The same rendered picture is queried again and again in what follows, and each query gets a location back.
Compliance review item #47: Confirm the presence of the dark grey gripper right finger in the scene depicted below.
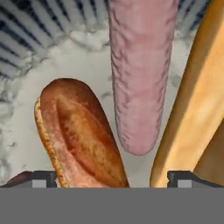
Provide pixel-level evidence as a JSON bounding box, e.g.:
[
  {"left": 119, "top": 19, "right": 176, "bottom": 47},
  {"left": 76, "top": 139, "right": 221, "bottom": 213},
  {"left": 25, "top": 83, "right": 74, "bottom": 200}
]
[{"left": 166, "top": 170, "right": 224, "bottom": 189}]

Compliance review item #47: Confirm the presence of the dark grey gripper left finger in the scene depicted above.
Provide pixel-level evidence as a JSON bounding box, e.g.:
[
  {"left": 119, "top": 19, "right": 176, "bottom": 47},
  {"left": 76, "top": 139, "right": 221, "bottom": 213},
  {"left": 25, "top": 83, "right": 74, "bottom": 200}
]
[{"left": 0, "top": 170, "right": 58, "bottom": 189}]

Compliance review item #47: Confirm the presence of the brown crusty bun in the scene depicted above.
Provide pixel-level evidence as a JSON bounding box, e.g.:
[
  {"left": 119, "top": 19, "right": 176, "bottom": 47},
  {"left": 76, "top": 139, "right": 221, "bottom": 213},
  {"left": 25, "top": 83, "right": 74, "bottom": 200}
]
[{"left": 33, "top": 77, "right": 130, "bottom": 189}]

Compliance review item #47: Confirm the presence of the pale yellow bun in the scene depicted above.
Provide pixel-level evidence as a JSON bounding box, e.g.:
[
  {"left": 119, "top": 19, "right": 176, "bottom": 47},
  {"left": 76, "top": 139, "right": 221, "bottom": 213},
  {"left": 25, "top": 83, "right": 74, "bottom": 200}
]
[{"left": 150, "top": 0, "right": 224, "bottom": 189}]

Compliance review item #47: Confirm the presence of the pink sausage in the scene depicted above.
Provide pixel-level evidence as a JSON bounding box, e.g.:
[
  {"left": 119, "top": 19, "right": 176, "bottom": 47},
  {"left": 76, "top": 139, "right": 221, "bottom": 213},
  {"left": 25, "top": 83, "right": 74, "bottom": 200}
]
[{"left": 107, "top": 0, "right": 180, "bottom": 157}]

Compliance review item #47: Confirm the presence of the marbled bowl with striped rim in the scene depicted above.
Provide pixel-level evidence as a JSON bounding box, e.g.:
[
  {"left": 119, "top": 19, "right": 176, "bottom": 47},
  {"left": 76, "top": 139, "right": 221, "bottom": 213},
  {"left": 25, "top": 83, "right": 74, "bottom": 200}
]
[{"left": 0, "top": 0, "right": 224, "bottom": 189}]

